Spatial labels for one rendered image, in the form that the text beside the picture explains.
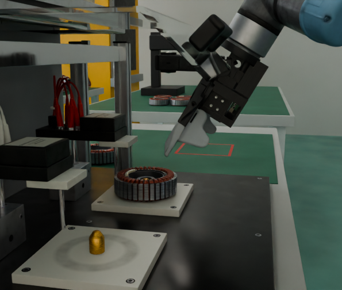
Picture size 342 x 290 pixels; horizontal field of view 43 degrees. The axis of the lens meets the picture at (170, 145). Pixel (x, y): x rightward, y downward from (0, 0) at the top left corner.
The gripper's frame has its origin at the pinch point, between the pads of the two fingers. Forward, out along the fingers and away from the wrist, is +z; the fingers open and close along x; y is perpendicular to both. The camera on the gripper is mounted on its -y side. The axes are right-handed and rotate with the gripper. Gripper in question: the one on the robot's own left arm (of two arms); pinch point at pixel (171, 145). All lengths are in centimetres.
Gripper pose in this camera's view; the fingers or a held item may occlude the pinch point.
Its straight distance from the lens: 76.2
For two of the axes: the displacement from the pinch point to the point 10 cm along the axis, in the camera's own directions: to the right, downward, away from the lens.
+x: 2.0, -2.0, 9.6
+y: 8.5, 5.2, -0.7
